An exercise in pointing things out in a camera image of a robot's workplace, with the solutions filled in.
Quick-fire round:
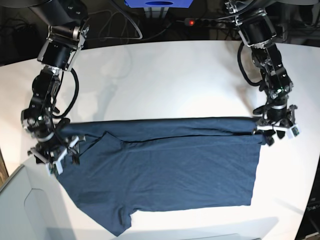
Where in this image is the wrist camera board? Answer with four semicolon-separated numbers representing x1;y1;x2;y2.
286;124;301;139
45;163;56;176

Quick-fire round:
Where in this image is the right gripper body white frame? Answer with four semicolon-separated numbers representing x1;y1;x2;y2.
27;133;86;173

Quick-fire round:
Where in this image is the black power strip red switch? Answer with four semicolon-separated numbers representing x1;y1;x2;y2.
182;18;235;30

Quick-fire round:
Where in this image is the blue box with slot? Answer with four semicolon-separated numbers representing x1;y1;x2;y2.
124;0;193;8

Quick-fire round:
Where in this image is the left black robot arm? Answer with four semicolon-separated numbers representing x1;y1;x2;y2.
225;0;300;146

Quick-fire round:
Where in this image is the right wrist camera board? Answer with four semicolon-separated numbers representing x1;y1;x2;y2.
45;163;56;176

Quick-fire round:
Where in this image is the white cable behind table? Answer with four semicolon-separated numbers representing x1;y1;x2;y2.
84;7;173;43

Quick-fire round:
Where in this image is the dark blue T-shirt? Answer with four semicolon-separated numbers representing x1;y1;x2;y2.
57;117;265;236

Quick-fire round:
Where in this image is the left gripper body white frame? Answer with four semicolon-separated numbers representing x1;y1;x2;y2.
252;104;300;136

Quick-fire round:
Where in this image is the grey panel at lower left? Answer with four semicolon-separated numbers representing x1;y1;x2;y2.
0;165;76;240

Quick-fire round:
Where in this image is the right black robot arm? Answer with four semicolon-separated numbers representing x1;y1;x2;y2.
21;0;89;175

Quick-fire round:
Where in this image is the aluminium mounting post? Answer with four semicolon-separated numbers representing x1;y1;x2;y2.
143;7;169;19

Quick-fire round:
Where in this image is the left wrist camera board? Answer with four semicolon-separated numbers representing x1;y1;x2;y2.
286;124;301;139

